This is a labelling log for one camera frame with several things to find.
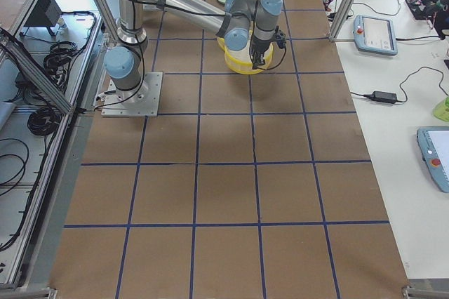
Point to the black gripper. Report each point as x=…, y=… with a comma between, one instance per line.
x=259, y=47

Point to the black power adapter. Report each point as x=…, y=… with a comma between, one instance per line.
x=385, y=97

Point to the yellow steamer basket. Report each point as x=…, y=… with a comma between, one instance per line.
x=240, y=62
x=221, y=43

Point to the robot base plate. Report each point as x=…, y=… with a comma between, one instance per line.
x=142, y=101

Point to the teach pendant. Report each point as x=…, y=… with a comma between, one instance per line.
x=433, y=144
x=374, y=35

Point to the green object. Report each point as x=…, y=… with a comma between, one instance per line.
x=441, y=110

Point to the black monitor box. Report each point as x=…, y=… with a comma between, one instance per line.
x=45, y=13

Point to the left aluminium frame rail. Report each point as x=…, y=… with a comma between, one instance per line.
x=30, y=69

